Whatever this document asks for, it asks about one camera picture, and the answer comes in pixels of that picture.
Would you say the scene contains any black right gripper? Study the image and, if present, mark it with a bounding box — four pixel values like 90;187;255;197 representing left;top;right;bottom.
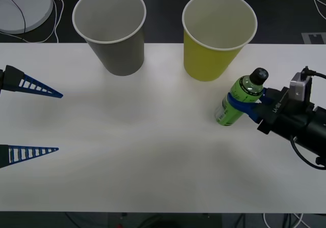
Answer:
227;87;317;137

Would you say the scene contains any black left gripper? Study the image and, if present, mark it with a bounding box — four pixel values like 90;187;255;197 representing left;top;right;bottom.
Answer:
0;64;64;169

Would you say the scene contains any green bottle with black cap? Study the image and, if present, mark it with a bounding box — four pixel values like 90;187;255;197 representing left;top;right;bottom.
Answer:
214;67;269;126

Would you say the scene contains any yellow-green plastic bin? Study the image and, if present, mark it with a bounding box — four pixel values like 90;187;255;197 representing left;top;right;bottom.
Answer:
181;0;258;82

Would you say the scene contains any white round floor disc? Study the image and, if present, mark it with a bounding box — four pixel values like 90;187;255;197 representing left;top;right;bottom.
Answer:
0;0;54;34

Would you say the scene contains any grey plastic bin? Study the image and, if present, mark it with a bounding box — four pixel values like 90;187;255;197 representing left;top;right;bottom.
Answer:
72;0;147;77

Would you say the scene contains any white power strip cable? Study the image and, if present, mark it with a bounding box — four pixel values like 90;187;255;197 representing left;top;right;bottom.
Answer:
0;0;65;44

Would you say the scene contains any thin black cable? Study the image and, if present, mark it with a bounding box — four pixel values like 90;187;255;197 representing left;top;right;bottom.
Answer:
0;0;28;35

